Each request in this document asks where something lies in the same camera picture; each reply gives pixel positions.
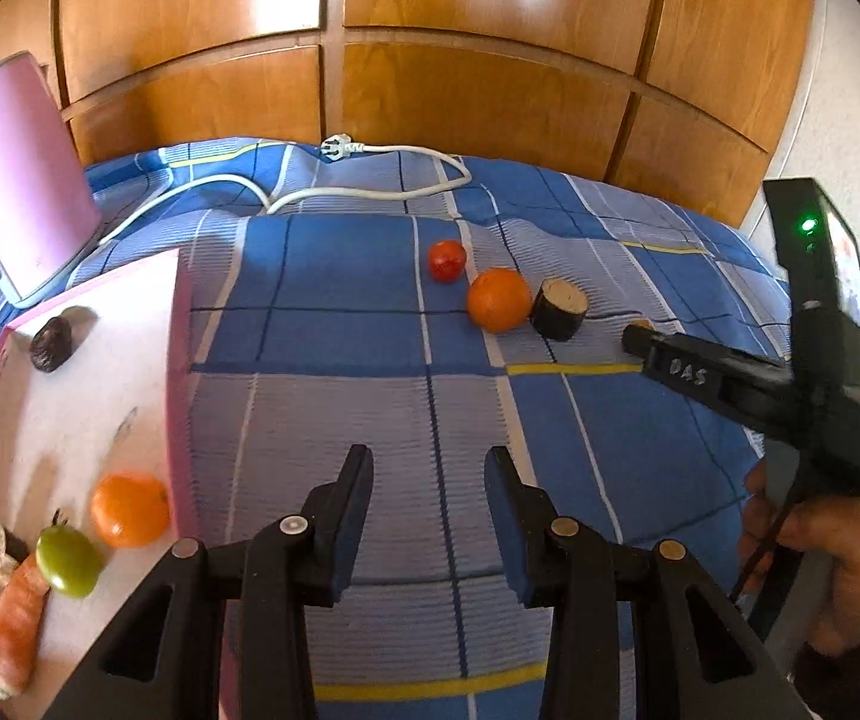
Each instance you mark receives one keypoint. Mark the red tomato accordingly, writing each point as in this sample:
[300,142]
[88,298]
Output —
[446,261]

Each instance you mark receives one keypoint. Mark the large orange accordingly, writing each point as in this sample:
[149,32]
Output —
[130,510]

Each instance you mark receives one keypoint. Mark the person right hand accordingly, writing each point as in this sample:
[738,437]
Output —
[831,524]

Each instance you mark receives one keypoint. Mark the pink rimmed white tray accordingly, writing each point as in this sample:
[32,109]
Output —
[120,403]

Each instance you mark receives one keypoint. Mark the pink electric kettle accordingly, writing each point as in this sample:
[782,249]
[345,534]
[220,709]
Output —
[49,219]

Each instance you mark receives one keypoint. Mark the large dark eggplant chunk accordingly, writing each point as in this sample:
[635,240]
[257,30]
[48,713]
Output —
[559,309]

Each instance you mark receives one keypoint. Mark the dark wrinkled passion fruit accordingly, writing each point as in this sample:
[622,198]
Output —
[52,345]

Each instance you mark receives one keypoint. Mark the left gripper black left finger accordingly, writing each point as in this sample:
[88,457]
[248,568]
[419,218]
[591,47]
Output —
[159,657]

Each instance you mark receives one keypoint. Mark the orange carrot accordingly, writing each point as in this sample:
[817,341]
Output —
[22,603]

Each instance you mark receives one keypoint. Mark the wooden wardrobe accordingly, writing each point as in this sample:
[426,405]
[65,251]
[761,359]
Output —
[682,99]

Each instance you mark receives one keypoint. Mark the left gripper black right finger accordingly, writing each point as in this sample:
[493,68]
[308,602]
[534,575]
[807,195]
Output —
[695,655]

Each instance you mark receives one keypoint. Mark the blue plaid tablecloth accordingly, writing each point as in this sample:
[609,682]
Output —
[319,327]

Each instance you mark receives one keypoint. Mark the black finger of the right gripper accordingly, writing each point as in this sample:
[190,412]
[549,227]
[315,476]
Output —
[636,337]
[755,391]

